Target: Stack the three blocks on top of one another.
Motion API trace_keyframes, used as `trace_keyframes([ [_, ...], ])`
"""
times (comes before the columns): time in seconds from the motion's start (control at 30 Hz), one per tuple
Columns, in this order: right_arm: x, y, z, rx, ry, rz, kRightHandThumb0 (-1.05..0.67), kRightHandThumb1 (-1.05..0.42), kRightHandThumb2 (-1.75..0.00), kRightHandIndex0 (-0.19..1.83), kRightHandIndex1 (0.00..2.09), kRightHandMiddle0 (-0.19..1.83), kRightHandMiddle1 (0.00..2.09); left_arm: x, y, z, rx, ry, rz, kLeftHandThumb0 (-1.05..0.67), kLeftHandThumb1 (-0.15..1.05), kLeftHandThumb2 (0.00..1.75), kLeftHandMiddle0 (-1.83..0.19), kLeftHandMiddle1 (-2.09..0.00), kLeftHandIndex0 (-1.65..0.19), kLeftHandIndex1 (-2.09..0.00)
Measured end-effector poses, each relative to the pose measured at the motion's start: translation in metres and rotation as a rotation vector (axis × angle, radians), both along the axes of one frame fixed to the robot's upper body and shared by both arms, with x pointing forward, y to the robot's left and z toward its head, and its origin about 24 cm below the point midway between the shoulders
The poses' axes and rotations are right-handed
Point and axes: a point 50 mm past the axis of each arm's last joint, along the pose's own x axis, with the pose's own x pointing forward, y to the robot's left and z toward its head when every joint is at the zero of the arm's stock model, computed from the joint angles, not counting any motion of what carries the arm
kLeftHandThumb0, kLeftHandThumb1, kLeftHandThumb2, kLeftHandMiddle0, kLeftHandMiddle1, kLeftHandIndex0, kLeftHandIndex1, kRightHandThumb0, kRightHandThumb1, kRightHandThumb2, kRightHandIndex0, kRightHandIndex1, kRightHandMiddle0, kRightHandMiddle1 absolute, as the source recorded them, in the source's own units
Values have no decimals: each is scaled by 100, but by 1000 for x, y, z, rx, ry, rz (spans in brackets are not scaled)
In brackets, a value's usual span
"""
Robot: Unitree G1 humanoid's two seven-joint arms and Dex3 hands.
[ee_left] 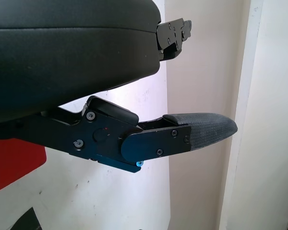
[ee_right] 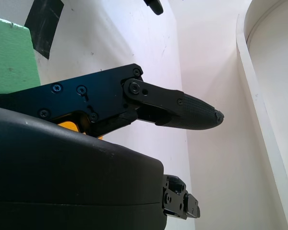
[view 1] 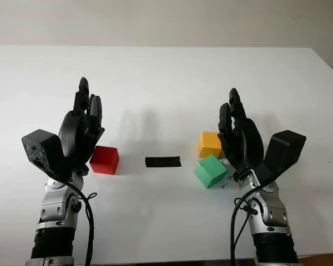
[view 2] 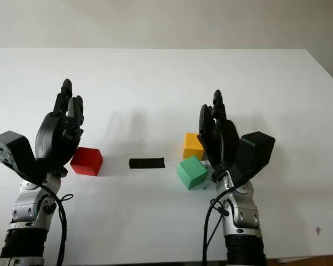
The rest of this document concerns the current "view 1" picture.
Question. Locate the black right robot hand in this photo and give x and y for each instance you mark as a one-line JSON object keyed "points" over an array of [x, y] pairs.
{"points": [[247, 144]]}

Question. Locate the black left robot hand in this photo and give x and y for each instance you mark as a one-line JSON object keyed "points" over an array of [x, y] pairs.
{"points": [[75, 135]]}

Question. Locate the red cube block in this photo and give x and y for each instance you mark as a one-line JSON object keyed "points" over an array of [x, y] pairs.
{"points": [[104, 160]]}

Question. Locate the yellow cube block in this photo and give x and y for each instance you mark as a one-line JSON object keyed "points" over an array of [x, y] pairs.
{"points": [[208, 144]]}

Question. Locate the green cube block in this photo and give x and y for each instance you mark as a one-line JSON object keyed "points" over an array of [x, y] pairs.
{"points": [[211, 171]]}

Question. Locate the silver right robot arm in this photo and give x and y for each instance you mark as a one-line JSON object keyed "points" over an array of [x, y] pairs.
{"points": [[269, 213]]}

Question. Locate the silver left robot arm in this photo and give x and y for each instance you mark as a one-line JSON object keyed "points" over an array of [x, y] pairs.
{"points": [[54, 205]]}

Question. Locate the black tape strip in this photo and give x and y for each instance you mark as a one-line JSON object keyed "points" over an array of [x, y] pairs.
{"points": [[163, 162]]}

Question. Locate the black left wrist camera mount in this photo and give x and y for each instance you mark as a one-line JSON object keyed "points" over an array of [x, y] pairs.
{"points": [[39, 147]]}

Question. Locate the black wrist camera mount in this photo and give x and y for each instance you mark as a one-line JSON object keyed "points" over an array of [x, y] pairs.
{"points": [[39, 147], [285, 152]]}

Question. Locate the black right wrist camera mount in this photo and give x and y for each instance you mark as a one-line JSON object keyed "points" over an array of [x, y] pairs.
{"points": [[285, 152]]}

